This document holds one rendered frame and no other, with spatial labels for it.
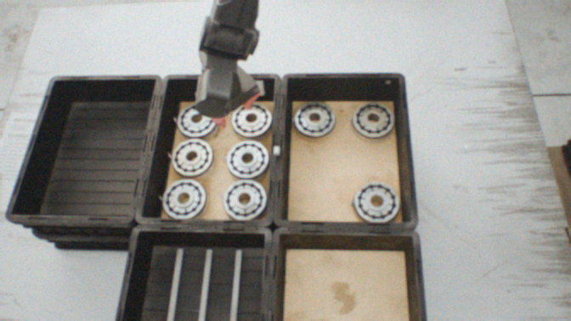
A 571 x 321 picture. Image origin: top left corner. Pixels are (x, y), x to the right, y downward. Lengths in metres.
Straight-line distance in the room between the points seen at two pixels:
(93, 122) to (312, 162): 0.60
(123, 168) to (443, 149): 0.85
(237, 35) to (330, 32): 0.86
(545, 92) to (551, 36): 0.36
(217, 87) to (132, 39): 0.97
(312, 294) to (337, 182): 0.27
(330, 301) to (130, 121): 0.69
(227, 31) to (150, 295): 0.62
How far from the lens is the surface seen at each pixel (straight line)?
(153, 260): 1.13
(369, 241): 1.02
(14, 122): 1.65
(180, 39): 1.63
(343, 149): 1.17
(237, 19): 0.71
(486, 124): 1.44
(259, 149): 1.15
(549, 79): 2.57
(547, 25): 2.79
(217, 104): 0.75
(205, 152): 1.17
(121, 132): 1.31
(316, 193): 1.12
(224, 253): 1.09
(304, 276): 1.06
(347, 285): 1.05
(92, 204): 1.24
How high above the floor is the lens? 1.86
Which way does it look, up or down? 62 degrees down
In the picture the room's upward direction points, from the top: 8 degrees counter-clockwise
